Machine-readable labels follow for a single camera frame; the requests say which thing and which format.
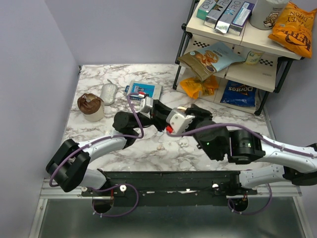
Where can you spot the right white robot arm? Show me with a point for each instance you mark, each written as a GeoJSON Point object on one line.
{"type": "Point", "coordinates": [287, 163]}

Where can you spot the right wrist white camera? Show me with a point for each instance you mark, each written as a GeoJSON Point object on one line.
{"type": "Point", "coordinates": [177, 121]}

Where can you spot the blue Harry's razor box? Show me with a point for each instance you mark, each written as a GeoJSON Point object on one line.
{"type": "Point", "coordinates": [153, 90]}

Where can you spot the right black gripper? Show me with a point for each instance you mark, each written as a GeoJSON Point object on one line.
{"type": "Point", "coordinates": [199, 113]}

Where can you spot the gold blue snack bag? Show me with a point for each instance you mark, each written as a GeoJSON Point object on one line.
{"type": "Point", "coordinates": [210, 60]}

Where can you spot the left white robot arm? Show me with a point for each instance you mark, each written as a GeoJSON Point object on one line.
{"type": "Point", "coordinates": [68, 167]}

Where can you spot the beige earbud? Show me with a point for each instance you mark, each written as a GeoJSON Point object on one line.
{"type": "Point", "coordinates": [160, 147]}

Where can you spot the wrist white camera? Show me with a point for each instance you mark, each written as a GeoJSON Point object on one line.
{"type": "Point", "coordinates": [146, 103]}
{"type": "Point", "coordinates": [177, 121]}

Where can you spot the teal toothpaste box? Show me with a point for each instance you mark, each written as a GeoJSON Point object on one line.
{"type": "Point", "coordinates": [205, 8]}

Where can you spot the beige earbud charging case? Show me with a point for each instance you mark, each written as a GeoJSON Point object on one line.
{"type": "Point", "coordinates": [181, 108]}

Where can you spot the black frame shelf rack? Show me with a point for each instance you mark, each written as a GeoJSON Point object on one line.
{"type": "Point", "coordinates": [268, 74]}

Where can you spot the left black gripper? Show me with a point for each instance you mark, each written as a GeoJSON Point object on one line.
{"type": "Point", "coordinates": [158, 114]}

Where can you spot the orange snack bag lower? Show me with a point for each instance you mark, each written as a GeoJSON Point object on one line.
{"type": "Point", "coordinates": [195, 88]}

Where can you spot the orange kettle chips bag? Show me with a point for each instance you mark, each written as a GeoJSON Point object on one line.
{"type": "Point", "coordinates": [293, 30]}

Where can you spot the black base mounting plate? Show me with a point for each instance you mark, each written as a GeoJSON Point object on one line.
{"type": "Point", "coordinates": [124, 189]}

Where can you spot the blue Doritos bag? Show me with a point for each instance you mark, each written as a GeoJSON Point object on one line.
{"type": "Point", "coordinates": [238, 94]}

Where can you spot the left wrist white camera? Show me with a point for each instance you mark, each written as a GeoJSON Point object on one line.
{"type": "Point", "coordinates": [146, 103]}

